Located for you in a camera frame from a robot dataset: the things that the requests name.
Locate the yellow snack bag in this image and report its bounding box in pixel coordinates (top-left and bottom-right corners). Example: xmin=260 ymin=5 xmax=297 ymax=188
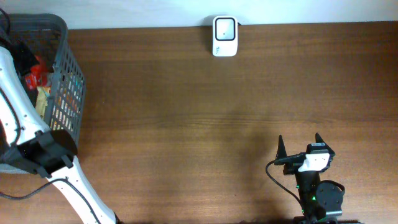
xmin=35 ymin=86 xmax=51 ymax=119

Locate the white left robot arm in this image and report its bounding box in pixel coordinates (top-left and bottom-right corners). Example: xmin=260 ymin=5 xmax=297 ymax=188
xmin=1 ymin=40 xmax=120 ymax=223

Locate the white barcode scanner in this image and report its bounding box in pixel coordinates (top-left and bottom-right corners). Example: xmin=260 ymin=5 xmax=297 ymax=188
xmin=212 ymin=16 xmax=238 ymax=57

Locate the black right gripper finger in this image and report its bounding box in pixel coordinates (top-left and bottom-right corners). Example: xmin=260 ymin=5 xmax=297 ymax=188
xmin=275 ymin=135 xmax=287 ymax=159
xmin=315 ymin=133 xmax=324 ymax=144

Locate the grey plastic mesh basket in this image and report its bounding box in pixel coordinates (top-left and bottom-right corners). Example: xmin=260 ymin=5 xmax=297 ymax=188
xmin=0 ymin=13 xmax=86 ymax=175

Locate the red Hacks candy bag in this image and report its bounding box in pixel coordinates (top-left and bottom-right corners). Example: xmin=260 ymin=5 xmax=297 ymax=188
xmin=25 ymin=55 xmax=52 ymax=90

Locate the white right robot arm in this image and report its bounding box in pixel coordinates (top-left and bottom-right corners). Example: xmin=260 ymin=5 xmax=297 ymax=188
xmin=274 ymin=133 xmax=345 ymax=223

